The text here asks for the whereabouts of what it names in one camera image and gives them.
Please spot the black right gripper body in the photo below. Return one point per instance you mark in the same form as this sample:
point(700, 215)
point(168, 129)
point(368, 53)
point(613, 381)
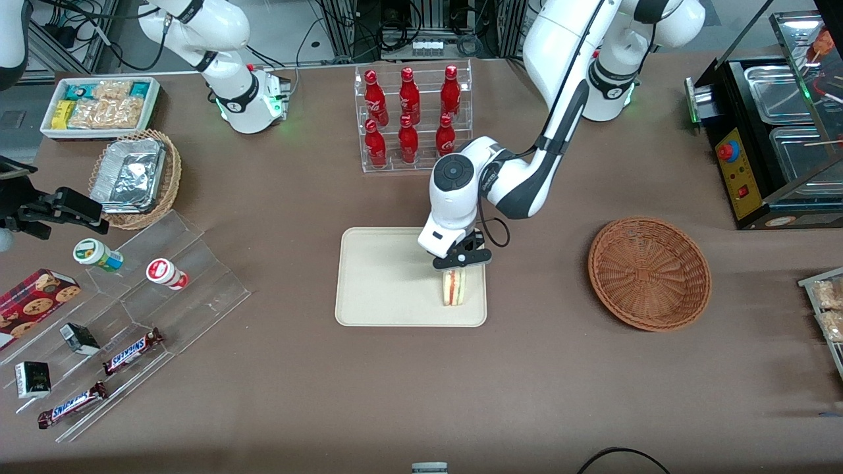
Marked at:
point(34, 210)

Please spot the triangular sandwich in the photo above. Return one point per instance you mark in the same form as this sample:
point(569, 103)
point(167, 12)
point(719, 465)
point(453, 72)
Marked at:
point(453, 288)

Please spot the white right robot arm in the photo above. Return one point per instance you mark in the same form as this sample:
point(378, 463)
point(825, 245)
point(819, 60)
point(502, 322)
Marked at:
point(227, 29)

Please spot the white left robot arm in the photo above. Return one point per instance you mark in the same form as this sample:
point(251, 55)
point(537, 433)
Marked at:
point(560, 39)

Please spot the aluminium foil tray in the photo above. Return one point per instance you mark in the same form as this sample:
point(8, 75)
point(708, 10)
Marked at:
point(128, 174)

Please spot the beige plastic tray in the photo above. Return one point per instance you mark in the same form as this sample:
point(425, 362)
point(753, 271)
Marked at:
point(388, 276)

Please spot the tan oval wicker basket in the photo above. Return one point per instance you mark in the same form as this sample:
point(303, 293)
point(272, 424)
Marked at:
point(172, 178)

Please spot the brown round wicker basket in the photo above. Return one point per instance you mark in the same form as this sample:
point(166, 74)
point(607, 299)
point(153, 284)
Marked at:
point(649, 273)

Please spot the grey tray with snacks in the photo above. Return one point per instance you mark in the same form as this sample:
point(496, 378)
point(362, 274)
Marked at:
point(809, 283)

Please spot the green label yogurt bottle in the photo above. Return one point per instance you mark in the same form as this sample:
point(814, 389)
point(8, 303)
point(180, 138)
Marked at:
point(97, 255)

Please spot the yellow snack packet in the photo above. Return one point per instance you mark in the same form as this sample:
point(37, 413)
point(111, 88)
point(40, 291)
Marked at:
point(62, 114)

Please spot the clear acrylic bottle rack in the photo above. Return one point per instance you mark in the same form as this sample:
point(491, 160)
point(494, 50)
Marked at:
point(395, 164)

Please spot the large clear rice cracker bag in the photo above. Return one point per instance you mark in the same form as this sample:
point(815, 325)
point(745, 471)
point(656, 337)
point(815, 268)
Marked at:
point(108, 113)

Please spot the red plaid cookie box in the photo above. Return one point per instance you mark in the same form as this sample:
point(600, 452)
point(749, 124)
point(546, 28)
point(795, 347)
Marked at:
point(33, 306)

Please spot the red label yogurt bottle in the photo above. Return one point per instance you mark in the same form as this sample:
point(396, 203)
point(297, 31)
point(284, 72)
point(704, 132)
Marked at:
point(166, 273)

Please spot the red cola bottle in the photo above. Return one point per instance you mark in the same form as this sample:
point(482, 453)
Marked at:
point(375, 148)
point(409, 97)
point(375, 99)
point(445, 137)
point(408, 143)
point(450, 92)

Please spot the teal snack packet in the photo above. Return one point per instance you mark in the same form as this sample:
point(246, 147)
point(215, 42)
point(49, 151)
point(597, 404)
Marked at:
point(140, 89)
point(77, 91)

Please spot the small clear rice cracker bag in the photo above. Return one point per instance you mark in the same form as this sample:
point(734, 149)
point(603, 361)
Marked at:
point(113, 89)

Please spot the small black box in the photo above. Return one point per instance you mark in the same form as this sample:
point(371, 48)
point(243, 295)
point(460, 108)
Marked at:
point(33, 380)
point(80, 338)

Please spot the white rectangular snack bin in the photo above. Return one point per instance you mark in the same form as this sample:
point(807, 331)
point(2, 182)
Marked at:
point(153, 105)

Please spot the clear acrylic stepped display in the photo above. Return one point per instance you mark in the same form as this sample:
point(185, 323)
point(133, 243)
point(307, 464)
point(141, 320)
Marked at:
point(197, 296)

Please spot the snickers chocolate bar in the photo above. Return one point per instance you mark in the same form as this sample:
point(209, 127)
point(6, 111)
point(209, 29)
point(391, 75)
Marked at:
point(132, 351)
point(72, 404)

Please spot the white power strip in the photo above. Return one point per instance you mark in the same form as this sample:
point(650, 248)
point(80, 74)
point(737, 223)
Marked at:
point(427, 47)

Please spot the grey box at table edge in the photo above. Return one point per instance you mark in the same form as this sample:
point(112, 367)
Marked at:
point(429, 468)

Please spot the black food warmer machine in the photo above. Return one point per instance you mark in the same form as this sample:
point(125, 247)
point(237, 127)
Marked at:
point(751, 191)

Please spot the orange skewered food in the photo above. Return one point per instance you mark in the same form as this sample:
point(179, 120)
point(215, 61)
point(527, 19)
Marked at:
point(822, 46)

